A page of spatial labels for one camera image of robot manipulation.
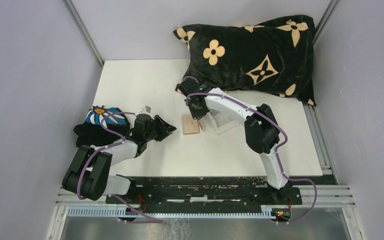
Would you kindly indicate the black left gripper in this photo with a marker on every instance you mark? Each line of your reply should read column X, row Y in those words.
column 165, row 129

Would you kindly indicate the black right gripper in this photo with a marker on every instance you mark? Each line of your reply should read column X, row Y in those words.
column 197, row 115

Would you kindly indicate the beige leather card holder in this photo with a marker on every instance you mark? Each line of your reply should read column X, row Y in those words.
column 190, row 126

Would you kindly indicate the clear plastic card box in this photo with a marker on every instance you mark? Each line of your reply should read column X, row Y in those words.
column 221, row 121

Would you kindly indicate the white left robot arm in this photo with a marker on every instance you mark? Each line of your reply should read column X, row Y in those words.
column 88, row 175

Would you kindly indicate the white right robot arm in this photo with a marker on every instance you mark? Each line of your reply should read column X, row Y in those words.
column 260, row 126

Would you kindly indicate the black blue flower cloth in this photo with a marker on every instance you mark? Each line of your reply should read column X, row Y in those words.
column 103, row 126

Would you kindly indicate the black floral pillow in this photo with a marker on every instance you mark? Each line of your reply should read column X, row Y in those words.
column 275, row 56

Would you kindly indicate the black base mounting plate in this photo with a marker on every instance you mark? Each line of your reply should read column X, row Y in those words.
column 216, row 207

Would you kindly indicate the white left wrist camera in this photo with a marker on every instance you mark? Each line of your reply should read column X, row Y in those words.
column 146, row 110

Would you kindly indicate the slotted cable duct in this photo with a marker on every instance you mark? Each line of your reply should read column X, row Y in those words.
column 124, row 212

